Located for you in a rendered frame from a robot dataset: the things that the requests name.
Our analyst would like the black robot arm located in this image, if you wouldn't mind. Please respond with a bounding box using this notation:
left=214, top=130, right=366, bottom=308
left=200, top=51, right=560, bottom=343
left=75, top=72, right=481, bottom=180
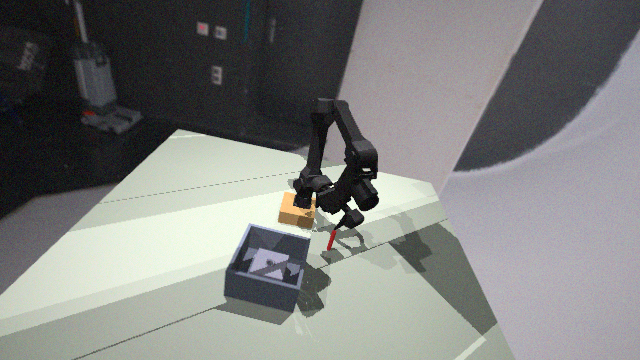
left=293, top=98, right=379, bottom=215

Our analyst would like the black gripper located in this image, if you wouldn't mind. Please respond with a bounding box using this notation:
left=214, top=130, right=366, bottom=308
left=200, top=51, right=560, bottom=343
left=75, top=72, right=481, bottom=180
left=310, top=175, right=365, bottom=231

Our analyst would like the red peg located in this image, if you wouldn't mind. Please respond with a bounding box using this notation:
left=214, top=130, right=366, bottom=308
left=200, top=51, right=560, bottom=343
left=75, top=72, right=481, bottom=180
left=327, top=230, right=336, bottom=251

